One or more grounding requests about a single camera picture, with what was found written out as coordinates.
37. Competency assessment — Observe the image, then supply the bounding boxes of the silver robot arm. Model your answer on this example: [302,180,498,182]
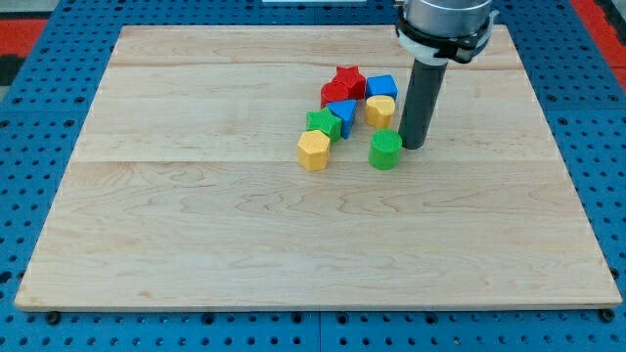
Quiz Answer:
[396,0,499,67]

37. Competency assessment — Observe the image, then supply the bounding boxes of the yellow heart block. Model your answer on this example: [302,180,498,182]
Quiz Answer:
[365,95,396,129]

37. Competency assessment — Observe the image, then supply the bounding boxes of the blue cube block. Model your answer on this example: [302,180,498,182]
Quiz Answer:
[365,74,398,100]

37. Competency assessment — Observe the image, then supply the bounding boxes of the yellow hexagon block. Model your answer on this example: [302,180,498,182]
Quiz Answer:
[297,130,331,171]

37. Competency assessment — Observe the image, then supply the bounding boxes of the green star block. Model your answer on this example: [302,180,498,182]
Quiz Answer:
[306,108,342,143]

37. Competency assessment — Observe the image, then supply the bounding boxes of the blue triangle block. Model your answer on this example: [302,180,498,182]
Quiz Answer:
[327,99,357,139]

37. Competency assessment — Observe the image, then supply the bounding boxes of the green cylinder block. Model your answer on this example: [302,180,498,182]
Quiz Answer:
[368,129,402,170]

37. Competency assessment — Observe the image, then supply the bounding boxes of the red cylinder block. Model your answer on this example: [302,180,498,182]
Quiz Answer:
[320,81,349,109]

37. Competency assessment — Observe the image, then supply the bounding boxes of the red star block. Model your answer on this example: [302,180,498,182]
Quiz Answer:
[333,66,367,100]

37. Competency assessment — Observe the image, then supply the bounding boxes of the wooden board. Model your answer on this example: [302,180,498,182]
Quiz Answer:
[15,25,622,312]

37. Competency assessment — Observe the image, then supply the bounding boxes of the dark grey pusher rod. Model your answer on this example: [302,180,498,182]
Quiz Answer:
[398,60,447,150]

